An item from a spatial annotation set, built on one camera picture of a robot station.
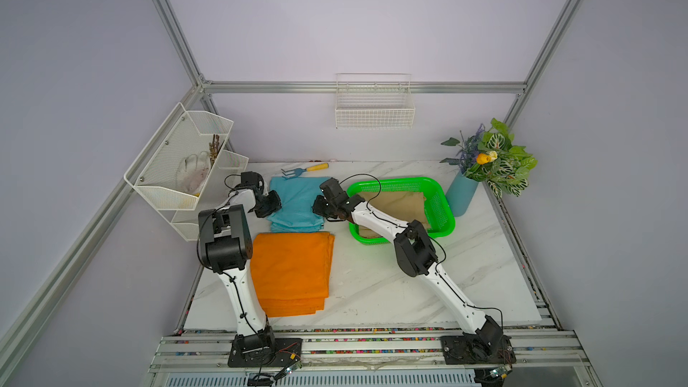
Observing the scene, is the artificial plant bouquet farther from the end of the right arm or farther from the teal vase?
the end of the right arm

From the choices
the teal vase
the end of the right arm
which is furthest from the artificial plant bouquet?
the end of the right arm

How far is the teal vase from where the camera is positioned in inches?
36.4

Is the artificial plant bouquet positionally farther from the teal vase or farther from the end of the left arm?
the end of the left arm
